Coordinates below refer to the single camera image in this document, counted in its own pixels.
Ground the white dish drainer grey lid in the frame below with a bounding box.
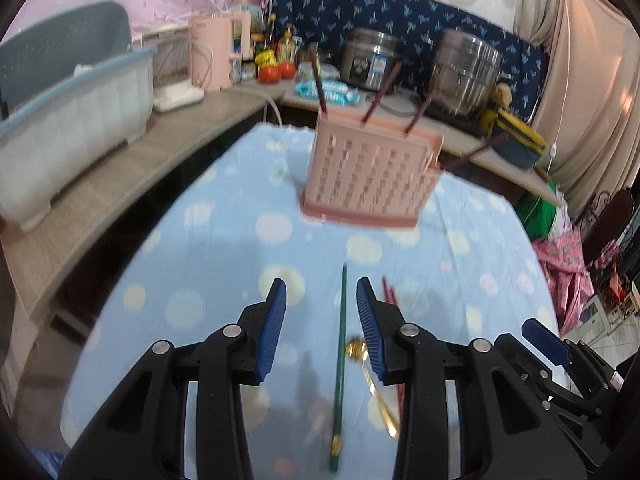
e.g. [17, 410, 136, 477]
[0, 1, 158, 233]

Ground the green chopstick gold band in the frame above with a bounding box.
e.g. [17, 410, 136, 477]
[329, 264, 348, 473]

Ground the amber sauce bottle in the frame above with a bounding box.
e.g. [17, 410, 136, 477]
[277, 24, 297, 63]

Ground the silver rice cooker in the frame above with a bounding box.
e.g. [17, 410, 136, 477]
[340, 29, 401, 93]

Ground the wooden counter shelf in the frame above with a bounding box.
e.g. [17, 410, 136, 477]
[0, 77, 563, 321]

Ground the pink perforated utensil holder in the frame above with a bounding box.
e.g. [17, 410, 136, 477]
[300, 110, 443, 231]

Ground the white cable with switch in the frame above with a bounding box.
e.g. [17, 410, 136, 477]
[547, 0, 573, 171]

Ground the beige curtain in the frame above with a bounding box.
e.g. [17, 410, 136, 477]
[515, 0, 640, 216]

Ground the yellow rimmed blue bowl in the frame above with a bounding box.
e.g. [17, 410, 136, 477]
[482, 107, 547, 151]

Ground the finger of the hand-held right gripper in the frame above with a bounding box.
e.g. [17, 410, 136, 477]
[521, 319, 626, 397]
[492, 332, 613, 423]

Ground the gold flower spoon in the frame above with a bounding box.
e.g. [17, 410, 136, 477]
[345, 339, 401, 440]

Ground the pink electric kettle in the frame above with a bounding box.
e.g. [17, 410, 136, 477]
[189, 10, 253, 92]

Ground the purple chopstick gold band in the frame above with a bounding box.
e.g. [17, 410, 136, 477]
[361, 62, 403, 125]
[307, 50, 328, 115]

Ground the dark brown chopstick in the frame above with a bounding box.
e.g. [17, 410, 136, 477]
[440, 132, 508, 171]
[405, 95, 433, 135]

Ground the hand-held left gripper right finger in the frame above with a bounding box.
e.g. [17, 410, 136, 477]
[356, 276, 588, 480]

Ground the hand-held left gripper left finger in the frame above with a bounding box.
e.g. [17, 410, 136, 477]
[57, 278, 287, 480]

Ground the dark wooden chair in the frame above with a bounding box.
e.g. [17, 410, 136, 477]
[575, 187, 636, 266]

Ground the pink pineapple print garment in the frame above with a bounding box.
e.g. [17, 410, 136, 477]
[532, 232, 596, 336]

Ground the blue polka dot tablecloth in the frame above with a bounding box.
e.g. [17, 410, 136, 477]
[60, 122, 561, 480]

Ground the white countertop appliance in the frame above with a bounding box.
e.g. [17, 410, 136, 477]
[131, 25, 206, 113]

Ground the navy floral cloth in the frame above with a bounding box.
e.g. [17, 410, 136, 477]
[270, 0, 551, 126]

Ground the green cloth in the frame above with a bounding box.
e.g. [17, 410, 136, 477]
[515, 180, 561, 241]

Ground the black induction cooktop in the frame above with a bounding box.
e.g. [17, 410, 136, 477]
[425, 105, 488, 136]

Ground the blue plastic packet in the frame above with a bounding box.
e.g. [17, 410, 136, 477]
[292, 77, 361, 106]

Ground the stainless steel steamer pot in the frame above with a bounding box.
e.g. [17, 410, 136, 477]
[425, 29, 503, 113]

